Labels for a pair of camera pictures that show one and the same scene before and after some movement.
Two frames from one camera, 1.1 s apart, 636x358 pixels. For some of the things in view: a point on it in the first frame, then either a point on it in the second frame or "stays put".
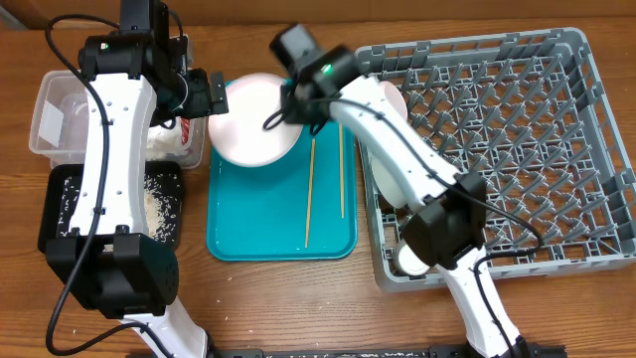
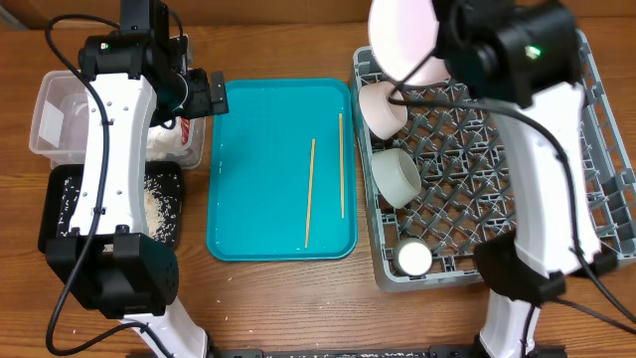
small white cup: x=407 y=262 stays put
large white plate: x=239 y=135 → x=401 y=36
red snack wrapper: x=185 y=129 stays put
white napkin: x=162 y=141 stays put
